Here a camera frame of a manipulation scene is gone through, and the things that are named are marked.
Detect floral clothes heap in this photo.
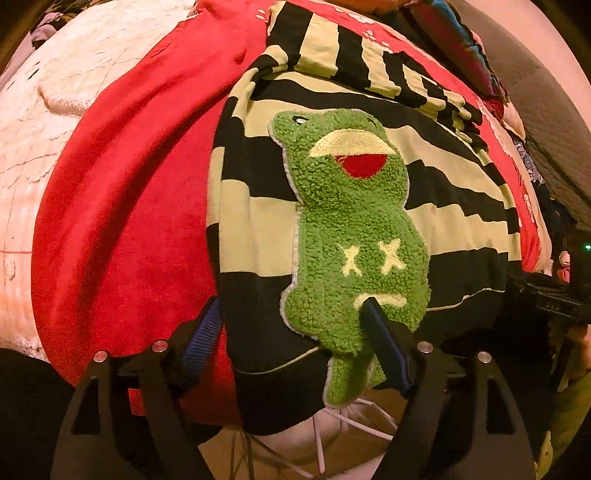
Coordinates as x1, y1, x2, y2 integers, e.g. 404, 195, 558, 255
512, 138, 575, 282

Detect white wire rack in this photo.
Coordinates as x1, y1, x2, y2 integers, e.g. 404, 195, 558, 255
198, 398, 399, 480

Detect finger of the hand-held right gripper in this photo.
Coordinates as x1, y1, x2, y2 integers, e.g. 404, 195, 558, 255
508, 274, 591, 320

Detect red fleece blanket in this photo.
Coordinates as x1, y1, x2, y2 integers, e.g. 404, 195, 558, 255
30, 0, 555, 416

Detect yellow-green cloth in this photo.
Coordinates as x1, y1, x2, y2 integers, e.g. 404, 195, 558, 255
536, 367, 591, 476

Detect multicoloured striped pillow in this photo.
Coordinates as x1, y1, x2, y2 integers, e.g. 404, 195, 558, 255
399, 0, 509, 100

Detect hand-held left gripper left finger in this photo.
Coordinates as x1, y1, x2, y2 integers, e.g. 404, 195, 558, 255
51, 295, 223, 480

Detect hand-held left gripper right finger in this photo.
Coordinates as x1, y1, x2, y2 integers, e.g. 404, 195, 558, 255
360, 298, 536, 480

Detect pink quilted bedspread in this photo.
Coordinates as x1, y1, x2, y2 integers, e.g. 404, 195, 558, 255
0, 0, 197, 361

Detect grey quilted headboard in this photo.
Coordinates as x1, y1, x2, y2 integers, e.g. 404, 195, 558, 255
455, 0, 591, 224

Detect cream pillow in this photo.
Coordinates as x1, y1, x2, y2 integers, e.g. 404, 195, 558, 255
502, 99, 528, 140

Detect striped sweater with frog patch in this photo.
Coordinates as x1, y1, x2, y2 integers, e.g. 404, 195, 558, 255
205, 0, 523, 437

